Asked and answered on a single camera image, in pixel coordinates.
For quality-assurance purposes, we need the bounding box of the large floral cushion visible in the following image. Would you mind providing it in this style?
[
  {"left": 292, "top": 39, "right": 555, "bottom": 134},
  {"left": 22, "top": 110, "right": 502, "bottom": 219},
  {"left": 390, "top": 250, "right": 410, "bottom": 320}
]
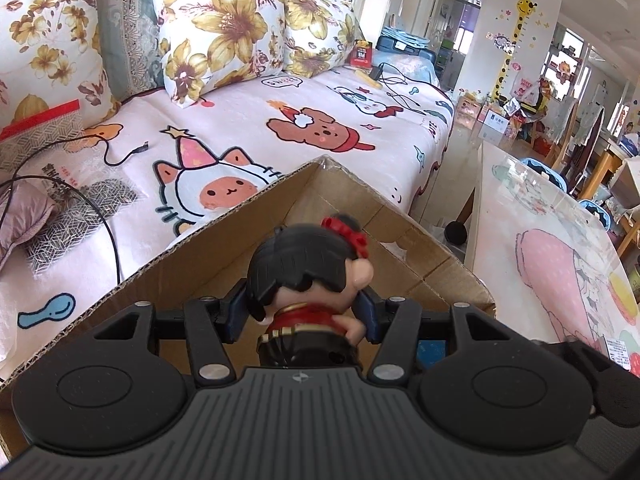
[{"left": 0, "top": 0, "right": 122, "bottom": 134}]

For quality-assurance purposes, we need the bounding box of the red snack packet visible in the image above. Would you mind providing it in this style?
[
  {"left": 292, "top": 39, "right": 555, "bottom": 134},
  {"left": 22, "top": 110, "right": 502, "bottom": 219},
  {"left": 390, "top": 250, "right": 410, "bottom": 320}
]
[{"left": 348, "top": 40, "right": 375, "bottom": 69}]

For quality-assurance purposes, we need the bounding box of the long black cable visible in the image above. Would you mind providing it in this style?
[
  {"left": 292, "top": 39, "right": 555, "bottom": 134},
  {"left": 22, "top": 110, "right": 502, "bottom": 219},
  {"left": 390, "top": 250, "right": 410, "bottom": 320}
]
[{"left": 0, "top": 139, "right": 152, "bottom": 282}]

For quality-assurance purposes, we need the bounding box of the black-haired doll with red bow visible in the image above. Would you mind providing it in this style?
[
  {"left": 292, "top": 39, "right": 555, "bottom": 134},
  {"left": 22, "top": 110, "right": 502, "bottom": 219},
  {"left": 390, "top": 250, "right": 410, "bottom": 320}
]
[{"left": 245, "top": 215, "right": 374, "bottom": 369}]

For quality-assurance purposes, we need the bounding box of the cartoon print sofa cover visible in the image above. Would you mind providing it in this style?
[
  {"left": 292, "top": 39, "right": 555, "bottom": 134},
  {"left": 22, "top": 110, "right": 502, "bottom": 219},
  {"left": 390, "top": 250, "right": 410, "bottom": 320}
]
[{"left": 0, "top": 62, "right": 457, "bottom": 382}]

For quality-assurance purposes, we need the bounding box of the yellow flat item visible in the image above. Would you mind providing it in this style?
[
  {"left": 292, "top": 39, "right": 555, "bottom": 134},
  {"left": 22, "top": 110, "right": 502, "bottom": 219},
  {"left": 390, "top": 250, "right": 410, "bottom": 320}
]
[{"left": 354, "top": 70, "right": 384, "bottom": 91}]

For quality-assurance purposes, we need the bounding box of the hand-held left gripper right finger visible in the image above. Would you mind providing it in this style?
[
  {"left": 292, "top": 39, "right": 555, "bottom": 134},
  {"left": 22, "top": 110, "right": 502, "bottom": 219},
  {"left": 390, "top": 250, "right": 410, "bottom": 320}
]
[{"left": 357, "top": 289, "right": 533, "bottom": 387}]

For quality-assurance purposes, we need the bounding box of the black charger cable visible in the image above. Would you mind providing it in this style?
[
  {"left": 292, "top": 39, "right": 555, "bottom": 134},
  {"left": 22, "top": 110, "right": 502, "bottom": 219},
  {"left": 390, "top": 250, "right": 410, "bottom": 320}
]
[{"left": 369, "top": 61, "right": 427, "bottom": 107}]

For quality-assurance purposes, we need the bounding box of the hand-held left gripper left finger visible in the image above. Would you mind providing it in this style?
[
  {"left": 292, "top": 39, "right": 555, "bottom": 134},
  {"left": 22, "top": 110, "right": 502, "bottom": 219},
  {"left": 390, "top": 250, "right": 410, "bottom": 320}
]
[{"left": 91, "top": 282, "right": 249, "bottom": 387}]

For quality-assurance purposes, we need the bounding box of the blue plastic stool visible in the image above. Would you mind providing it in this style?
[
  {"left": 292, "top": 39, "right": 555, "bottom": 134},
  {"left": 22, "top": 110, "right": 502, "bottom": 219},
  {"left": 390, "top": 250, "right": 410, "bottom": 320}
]
[
  {"left": 579, "top": 198, "right": 617, "bottom": 232},
  {"left": 519, "top": 157, "right": 569, "bottom": 192}
]

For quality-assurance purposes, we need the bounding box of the black round object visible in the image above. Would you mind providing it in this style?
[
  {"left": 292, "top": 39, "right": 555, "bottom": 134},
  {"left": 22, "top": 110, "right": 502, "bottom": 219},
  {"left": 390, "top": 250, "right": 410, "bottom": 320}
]
[{"left": 444, "top": 220, "right": 471, "bottom": 246}]

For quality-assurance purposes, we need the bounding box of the blue folded bedding on case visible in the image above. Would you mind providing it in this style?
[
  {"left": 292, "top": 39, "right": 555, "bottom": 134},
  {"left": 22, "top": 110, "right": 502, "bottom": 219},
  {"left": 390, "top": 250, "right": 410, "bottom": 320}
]
[{"left": 375, "top": 27, "right": 442, "bottom": 82}]

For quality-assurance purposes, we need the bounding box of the grey green cushion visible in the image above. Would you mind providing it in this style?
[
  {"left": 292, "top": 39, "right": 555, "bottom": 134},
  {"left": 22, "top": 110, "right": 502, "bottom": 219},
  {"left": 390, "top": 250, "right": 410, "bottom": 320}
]
[{"left": 94, "top": 0, "right": 167, "bottom": 102}]

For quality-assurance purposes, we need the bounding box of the pink cloth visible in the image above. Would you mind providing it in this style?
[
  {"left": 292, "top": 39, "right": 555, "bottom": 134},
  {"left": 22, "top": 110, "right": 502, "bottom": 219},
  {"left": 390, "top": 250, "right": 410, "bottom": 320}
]
[{"left": 0, "top": 179, "right": 59, "bottom": 272}]

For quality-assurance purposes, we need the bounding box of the cardboard box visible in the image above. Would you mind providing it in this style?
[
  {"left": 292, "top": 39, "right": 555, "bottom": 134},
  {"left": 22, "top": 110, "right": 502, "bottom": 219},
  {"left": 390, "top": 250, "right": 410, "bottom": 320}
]
[{"left": 0, "top": 155, "right": 497, "bottom": 462}]

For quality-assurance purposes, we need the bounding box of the white plastic bag red print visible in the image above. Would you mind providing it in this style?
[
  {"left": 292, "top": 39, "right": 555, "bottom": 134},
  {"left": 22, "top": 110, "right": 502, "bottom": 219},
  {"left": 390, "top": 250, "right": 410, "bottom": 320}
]
[{"left": 515, "top": 77, "right": 544, "bottom": 104}]

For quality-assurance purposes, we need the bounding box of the giraffe wall sticker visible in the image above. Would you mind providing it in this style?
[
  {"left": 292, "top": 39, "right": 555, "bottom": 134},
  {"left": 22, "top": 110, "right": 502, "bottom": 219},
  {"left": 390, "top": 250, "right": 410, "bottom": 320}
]
[{"left": 492, "top": 0, "right": 539, "bottom": 104}]

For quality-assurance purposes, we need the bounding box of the patterned bag with red stripe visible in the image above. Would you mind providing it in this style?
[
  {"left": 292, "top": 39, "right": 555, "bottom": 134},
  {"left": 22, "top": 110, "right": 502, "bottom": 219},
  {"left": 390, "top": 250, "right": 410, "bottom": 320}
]
[{"left": 0, "top": 99, "right": 137, "bottom": 273}]

